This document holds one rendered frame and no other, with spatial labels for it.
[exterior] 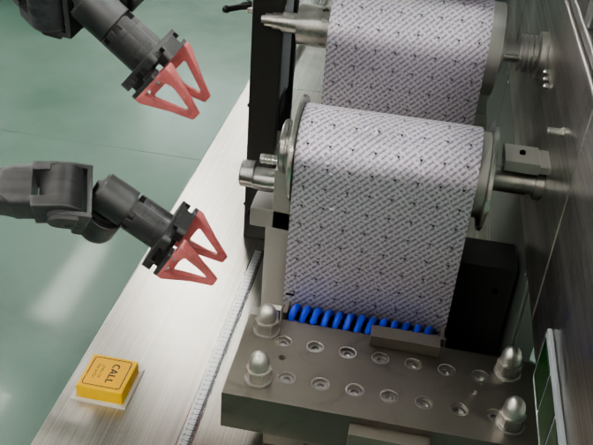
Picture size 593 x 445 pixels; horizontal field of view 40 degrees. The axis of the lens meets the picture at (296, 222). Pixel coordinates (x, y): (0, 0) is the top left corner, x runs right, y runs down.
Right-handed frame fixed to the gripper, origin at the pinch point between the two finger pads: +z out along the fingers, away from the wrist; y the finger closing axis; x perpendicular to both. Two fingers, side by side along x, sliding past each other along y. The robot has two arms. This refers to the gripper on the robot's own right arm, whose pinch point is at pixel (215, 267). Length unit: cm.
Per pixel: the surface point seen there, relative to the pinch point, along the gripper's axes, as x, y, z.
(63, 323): -129, -100, -10
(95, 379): -20.1, 11.4, -4.8
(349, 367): 7.4, 11.7, 20.4
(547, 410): 32, 31, 30
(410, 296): 15.3, 0.6, 23.6
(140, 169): -132, -202, -18
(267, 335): 1.9, 8.6, 10.1
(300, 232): 13.4, 0.6, 5.8
